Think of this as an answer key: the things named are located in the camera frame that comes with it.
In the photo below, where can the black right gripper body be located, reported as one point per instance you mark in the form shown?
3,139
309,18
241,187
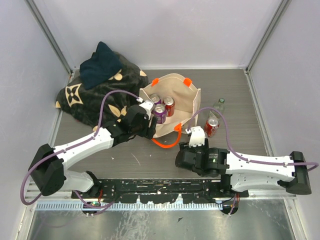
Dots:
201,149

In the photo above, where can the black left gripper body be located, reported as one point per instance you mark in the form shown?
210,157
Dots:
144,130

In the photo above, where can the red cola can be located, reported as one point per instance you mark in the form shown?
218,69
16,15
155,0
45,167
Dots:
169,104
211,126

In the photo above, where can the beige canvas tote bag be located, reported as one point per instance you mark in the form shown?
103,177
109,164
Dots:
187,100

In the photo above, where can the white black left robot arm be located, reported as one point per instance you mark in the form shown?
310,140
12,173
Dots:
50,166

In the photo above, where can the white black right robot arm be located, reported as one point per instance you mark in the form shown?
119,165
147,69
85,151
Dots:
240,172

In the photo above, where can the dark floral plush blanket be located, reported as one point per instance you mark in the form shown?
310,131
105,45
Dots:
84,105

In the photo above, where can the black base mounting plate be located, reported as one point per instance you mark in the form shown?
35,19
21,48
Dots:
160,191

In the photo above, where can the navy blue cloth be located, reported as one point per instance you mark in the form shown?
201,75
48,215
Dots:
102,65

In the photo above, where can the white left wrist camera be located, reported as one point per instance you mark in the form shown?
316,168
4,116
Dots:
148,105

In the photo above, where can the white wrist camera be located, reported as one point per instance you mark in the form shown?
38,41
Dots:
148,105
197,136

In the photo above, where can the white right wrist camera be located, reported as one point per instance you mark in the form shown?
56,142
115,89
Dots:
197,136

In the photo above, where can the aluminium cable duct rail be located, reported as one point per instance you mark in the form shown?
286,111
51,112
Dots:
176,206

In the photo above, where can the left aluminium frame post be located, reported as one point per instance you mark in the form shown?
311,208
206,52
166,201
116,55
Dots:
48,34

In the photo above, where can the aluminium frame post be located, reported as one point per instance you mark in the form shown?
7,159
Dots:
279,12
48,34

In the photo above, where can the right aluminium frame post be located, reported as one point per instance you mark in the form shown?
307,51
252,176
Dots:
279,12

